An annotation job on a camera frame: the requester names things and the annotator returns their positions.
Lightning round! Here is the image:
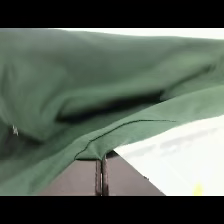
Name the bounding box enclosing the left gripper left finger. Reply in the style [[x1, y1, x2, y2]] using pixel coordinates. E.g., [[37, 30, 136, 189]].
[[94, 159, 103, 197]]

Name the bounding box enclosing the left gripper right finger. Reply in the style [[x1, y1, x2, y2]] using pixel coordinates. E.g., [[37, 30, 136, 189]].
[[101, 155, 110, 197]]

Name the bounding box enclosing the green shirt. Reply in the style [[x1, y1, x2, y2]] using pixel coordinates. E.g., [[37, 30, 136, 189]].
[[0, 28, 224, 197]]

